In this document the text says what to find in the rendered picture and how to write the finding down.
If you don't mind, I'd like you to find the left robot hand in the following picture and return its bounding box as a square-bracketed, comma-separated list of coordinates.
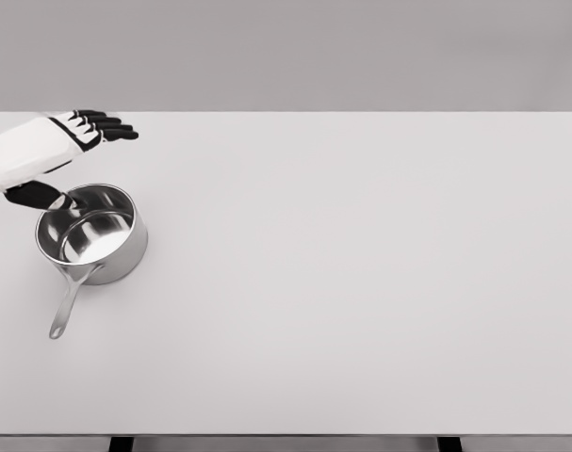
[0, 108, 139, 211]

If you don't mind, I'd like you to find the steel saucepan with long handle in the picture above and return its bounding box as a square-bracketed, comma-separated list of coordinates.
[35, 183, 149, 341]

